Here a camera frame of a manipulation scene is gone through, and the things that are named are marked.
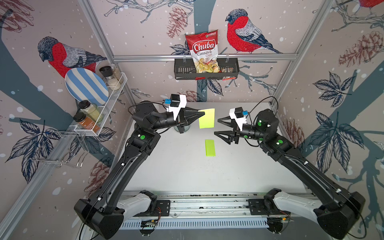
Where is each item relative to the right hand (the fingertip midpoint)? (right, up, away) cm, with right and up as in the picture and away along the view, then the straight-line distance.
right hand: (217, 125), depth 64 cm
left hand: (-6, +6, -12) cm, 15 cm away
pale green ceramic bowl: (-16, -4, +34) cm, 38 cm away
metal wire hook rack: (-61, -8, -7) cm, 62 cm away
